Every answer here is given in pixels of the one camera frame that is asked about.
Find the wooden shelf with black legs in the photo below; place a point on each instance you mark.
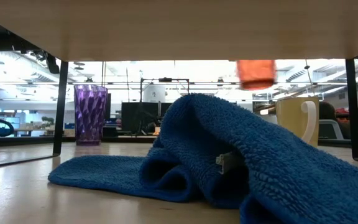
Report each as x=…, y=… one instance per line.
x=179, y=31

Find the grey office chair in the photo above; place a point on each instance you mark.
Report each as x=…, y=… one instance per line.
x=328, y=129

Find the person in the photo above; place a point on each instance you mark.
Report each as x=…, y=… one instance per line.
x=326, y=111

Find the orange plastic cup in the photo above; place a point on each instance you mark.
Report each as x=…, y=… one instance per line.
x=256, y=74

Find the purple faceted plastic cup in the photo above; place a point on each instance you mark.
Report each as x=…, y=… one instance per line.
x=90, y=115

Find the white cylindrical tank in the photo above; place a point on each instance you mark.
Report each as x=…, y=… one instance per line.
x=154, y=93

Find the white ceramic mug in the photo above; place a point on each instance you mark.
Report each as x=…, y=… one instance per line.
x=291, y=118

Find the black monitor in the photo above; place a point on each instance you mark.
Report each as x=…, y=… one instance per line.
x=135, y=115

